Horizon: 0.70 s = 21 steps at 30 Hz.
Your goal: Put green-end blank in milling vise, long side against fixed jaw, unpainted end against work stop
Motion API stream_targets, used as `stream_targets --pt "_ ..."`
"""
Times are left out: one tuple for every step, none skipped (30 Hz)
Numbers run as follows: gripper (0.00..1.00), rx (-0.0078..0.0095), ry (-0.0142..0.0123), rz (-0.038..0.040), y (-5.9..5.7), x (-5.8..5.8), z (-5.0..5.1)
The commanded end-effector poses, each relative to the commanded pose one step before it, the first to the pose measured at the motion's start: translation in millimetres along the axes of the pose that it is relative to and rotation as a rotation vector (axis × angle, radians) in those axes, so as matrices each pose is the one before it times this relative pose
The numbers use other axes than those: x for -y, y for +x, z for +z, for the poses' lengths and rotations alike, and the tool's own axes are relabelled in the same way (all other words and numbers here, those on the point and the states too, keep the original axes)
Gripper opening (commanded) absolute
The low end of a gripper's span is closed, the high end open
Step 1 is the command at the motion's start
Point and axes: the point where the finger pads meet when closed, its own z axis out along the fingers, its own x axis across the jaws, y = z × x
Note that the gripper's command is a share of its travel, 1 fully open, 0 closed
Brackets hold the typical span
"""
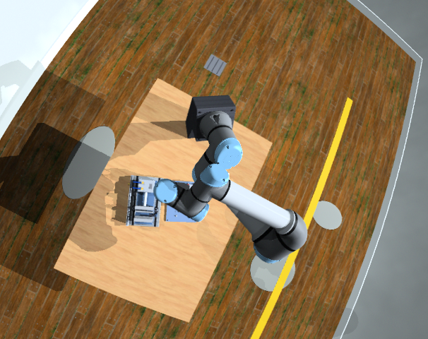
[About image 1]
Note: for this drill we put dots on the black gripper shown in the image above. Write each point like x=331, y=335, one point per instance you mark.
x=183, y=185

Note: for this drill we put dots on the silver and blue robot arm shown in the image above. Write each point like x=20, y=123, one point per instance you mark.
x=276, y=232

